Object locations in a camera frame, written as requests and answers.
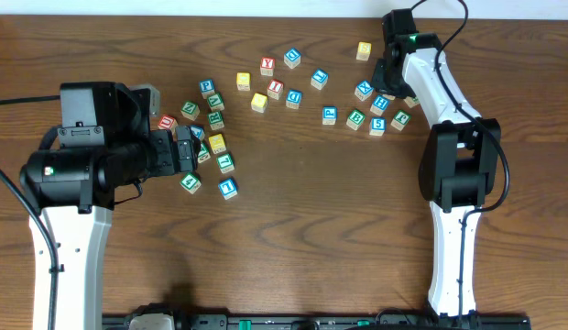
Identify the blue 2 block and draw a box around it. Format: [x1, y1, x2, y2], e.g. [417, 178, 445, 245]
[190, 125, 205, 141]

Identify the red I block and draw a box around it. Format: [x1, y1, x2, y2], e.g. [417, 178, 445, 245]
[267, 79, 284, 100]

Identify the red A block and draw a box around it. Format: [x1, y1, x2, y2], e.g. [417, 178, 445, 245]
[382, 94, 396, 101]

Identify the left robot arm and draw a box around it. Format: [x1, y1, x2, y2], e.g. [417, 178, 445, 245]
[20, 82, 201, 329]

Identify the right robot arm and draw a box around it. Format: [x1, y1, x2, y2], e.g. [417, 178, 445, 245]
[371, 8, 507, 319]

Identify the blue H block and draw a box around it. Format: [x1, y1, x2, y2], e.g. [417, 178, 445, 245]
[370, 95, 390, 116]

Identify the blue X block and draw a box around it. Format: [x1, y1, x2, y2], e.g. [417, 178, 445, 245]
[355, 80, 374, 102]

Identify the red U block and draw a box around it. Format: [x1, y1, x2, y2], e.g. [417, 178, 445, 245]
[158, 115, 178, 134]

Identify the green R block right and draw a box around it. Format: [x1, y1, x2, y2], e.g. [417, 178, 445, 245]
[404, 96, 420, 108]

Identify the green r block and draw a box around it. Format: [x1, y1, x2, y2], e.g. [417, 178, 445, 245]
[404, 96, 420, 108]
[207, 111, 224, 131]

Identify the green J block left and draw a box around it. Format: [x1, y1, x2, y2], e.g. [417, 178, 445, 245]
[197, 142, 211, 163]

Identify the green j block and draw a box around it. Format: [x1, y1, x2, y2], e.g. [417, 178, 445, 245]
[197, 142, 211, 163]
[390, 110, 411, 131]

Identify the green 4 block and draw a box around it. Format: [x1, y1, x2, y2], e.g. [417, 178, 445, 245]
[180, 172, 202, 194]

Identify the yellow S block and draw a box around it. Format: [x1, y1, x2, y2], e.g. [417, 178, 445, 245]
[355, 41, 372, 61]

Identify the green J block right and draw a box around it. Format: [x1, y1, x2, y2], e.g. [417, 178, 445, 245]
[390, 110, 411, 131]

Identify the blue 5 block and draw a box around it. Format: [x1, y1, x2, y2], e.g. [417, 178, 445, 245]
[369, 117, 387, 137]

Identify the green Z block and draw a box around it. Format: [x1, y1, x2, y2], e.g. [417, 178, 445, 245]
[180, 101, 200, 121]

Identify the yellow K block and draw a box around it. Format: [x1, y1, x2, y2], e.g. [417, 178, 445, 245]
[208, 134, 227, 155]

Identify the green B block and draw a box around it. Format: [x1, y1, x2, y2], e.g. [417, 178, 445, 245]
[346, 109, 366, 130]

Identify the green L block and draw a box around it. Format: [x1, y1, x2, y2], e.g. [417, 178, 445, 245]
[216, 153, 235, 174]

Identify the green R block left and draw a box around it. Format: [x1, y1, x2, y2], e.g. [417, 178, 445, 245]
[207, 111, 224, 131]

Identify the blue P block centre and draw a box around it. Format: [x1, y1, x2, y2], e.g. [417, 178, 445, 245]
[322, 106, 337, 126]

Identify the blue p block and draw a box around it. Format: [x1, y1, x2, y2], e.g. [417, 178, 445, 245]
[199, 79, 215, 99]
[322, 106, 337, 126]

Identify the blue L block near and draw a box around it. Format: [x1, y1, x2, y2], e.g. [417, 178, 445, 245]
[218, 178, 238, 200]

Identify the blue l block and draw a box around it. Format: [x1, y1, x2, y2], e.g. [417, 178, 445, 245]
[311, 69, 329, 90]
[218, 178, 238, 200]

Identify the blue L block upper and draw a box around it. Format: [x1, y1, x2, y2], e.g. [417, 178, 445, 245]
[311, 69, 329, 90]

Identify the green V block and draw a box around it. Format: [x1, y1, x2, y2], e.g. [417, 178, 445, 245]
[207, 93, 224, 112]

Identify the blue P block left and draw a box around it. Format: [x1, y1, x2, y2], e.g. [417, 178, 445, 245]
[199, 79, 215, 99]

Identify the blue D block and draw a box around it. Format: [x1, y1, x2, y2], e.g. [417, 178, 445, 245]
[286, 90, 302, 109]

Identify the yellow block centre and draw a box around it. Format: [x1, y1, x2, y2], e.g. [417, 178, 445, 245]
[250, 93, 268, 113]

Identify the yellow block upper left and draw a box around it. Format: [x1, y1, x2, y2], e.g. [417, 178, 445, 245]
[236, 72, 251, 91]

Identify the red Y block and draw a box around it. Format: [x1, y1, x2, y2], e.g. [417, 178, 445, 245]
[260, 57, 276, 76]

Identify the right black cable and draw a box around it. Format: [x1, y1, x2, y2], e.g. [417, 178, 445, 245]
[410, 0, 511, 317]

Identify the black cable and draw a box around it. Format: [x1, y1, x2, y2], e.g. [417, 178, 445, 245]
[410, 0, 511, 317]
[0, 94, 65, 330]

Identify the left black cable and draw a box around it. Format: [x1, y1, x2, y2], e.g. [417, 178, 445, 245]
[0, 94, 65, 330]

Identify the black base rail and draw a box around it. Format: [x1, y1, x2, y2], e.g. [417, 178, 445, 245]
[102, 313, 532, 330]

